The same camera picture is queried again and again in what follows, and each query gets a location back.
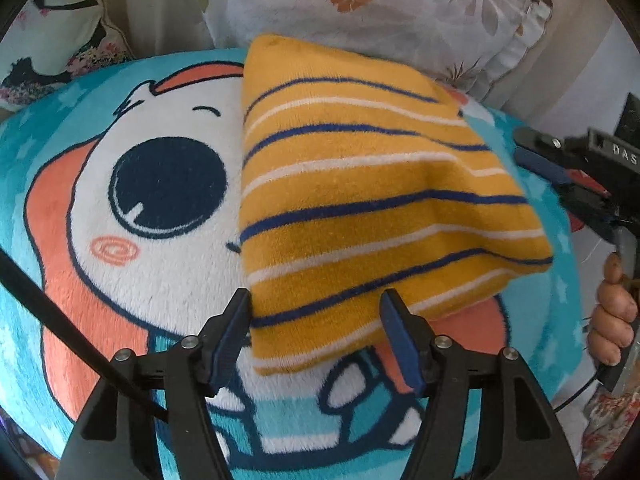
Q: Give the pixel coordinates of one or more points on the person's right hand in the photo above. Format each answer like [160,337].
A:
[612,310]

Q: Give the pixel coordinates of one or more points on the blue printed fleece blanket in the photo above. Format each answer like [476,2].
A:
[150,260]

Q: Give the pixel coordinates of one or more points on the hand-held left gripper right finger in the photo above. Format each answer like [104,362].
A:
[401,347]

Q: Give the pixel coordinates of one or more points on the floral print clothing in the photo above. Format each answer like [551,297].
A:
[602,435]

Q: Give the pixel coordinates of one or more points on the dark floral print pillow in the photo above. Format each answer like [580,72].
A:
[55,45]

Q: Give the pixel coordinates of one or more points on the floral leaf print pillow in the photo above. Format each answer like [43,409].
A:
[400,20]

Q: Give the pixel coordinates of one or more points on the yellow striped small sweater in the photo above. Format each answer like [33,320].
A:
[350,185]

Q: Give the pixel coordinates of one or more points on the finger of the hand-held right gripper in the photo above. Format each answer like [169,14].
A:
[542,141]
[542,164]

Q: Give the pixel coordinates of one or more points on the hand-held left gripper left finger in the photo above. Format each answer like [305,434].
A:
[226,349]

